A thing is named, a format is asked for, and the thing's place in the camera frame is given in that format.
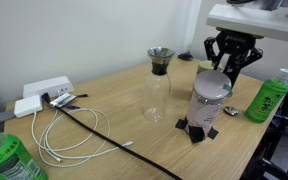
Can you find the purple connector plug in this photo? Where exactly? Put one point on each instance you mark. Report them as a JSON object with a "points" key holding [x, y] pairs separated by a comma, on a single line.
{"points": [[71, 107]]}

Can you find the white power strip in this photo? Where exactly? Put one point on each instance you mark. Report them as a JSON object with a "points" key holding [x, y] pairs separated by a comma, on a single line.
{"points": [[47, 86]]}

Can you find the glass carafe with steel collar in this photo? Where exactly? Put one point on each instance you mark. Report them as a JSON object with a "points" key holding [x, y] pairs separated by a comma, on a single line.
{"points": [[159, 66]]}

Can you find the black equipment rack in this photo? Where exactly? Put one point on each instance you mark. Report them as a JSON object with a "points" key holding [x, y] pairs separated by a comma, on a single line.
{"points": [[277, 150]]}

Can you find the green bottle with white label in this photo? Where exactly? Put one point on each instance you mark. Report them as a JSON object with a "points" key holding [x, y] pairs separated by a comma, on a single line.
{"points": [[7, 160]]}

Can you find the white charger adapter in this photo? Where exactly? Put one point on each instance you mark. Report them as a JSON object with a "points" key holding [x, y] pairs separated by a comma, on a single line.
{"points": [[27, 106]]}

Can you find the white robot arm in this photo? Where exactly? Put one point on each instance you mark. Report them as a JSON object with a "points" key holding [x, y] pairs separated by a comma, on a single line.
{"points": [[267, 2]]}

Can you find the silver white packet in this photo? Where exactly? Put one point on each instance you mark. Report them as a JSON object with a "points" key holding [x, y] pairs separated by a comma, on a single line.
{"points": [[62, 100]]}

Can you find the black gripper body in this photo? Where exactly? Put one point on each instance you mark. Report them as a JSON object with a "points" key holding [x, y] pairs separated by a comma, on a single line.
{"points": [[235, 43]]}

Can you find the black computer mouse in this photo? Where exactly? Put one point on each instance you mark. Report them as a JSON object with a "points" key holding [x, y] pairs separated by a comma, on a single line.
{"points": [[185, 56]]}

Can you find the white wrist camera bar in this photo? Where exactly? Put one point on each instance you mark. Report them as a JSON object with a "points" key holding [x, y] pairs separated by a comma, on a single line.
{"points": [[250, 20]]}

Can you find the small shiny metal knob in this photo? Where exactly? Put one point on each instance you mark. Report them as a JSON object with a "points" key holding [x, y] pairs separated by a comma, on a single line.
{"points": [[231, 110]]}

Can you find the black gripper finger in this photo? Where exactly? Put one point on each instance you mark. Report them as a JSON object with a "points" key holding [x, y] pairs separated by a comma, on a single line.
{"points": [[250, 63], [212, 50]]}

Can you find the tin canister with lavender lid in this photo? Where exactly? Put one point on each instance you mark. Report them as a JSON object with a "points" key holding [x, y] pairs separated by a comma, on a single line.
{"points": [[205, 106]]}

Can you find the green tea bottle kanji label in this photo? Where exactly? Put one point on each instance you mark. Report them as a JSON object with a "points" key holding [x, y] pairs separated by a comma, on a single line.
{"points": [[265, 100]]}

